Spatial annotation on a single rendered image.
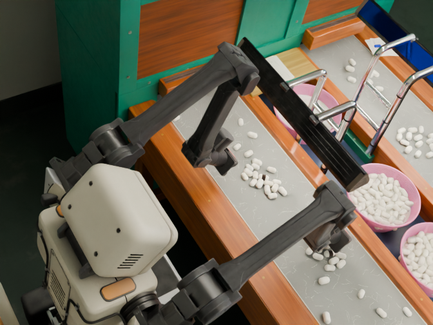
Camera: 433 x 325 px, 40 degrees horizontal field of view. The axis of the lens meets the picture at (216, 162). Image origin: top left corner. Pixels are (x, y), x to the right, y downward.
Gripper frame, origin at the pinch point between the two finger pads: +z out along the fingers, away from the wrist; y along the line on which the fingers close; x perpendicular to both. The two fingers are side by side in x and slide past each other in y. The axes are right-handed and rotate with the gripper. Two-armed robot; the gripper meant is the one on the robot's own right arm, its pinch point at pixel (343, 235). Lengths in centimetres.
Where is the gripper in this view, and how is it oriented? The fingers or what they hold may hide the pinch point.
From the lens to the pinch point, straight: 202.0
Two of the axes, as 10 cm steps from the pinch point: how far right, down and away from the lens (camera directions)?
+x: -6.4, 6.9, 3.5
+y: -5.2, -7.2, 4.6
